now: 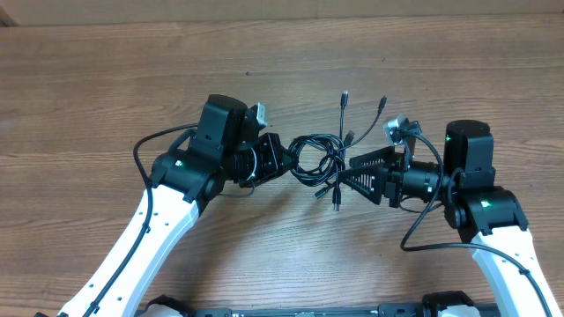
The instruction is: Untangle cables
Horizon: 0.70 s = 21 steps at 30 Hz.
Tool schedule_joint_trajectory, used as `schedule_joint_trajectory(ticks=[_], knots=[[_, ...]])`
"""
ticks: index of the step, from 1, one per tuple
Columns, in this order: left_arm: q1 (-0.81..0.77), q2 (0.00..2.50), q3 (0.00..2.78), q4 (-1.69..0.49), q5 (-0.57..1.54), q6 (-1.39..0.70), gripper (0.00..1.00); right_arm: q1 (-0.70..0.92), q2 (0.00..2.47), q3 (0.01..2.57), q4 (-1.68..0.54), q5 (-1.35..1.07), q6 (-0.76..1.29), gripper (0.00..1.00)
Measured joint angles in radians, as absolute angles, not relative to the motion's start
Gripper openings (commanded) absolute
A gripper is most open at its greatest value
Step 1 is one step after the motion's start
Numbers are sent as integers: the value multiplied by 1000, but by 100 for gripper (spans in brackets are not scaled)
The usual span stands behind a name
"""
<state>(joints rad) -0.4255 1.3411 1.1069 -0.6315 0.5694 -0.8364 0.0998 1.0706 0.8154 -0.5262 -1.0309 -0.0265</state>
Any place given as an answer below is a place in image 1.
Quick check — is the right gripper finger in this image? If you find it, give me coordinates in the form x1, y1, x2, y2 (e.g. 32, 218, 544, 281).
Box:
338, 166, 388, 205
349, 146, 395, 168

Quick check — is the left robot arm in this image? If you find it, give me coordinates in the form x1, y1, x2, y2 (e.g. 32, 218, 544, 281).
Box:
58, 94, 297, 316

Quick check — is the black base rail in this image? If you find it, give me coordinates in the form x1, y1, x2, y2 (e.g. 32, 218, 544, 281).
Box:
136, 290, 503, 317

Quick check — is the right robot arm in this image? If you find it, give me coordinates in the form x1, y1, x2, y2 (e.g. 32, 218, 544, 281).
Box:
339, 117, 561, 316

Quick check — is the black cable bundle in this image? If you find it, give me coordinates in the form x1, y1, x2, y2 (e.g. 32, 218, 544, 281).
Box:
288, 90, 389, 212

